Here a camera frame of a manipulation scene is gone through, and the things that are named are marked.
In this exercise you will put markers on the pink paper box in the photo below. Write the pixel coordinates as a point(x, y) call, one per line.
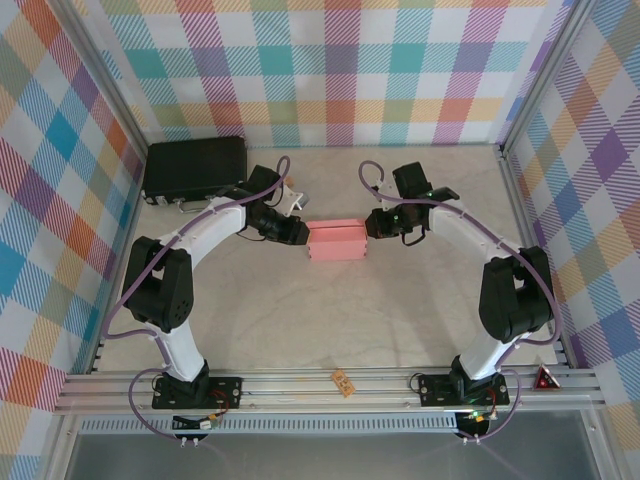
point(335, 245)

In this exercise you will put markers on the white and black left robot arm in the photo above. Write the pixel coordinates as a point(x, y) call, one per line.
point(215, 230)

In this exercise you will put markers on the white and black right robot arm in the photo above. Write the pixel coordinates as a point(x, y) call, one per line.
point(515, 295)

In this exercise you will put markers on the orange paper tag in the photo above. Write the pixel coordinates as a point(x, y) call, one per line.
point(341, 384)

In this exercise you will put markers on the red triangular warning button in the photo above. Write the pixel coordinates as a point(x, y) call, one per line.
point(546, 380)

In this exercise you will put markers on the grey metal panel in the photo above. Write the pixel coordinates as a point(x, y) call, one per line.
point(325, 457)

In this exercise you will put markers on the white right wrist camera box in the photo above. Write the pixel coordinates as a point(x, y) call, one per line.
point(385, 199)

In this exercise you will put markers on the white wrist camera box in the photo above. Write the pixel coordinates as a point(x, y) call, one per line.
point(385, 199)
point(294, 200)

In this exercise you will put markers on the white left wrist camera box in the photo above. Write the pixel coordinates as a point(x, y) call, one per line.
point(294, 200)

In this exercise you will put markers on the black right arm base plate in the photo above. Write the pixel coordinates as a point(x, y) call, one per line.
point(435, 390)

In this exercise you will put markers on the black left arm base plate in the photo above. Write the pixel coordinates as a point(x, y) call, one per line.
point(225, 392)

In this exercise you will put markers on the aluminium frame rail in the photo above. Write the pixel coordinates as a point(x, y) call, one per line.
point(300, 402)

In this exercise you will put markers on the aluminium frame post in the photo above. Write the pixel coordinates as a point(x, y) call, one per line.
point(105, 80)
point(540, 85)

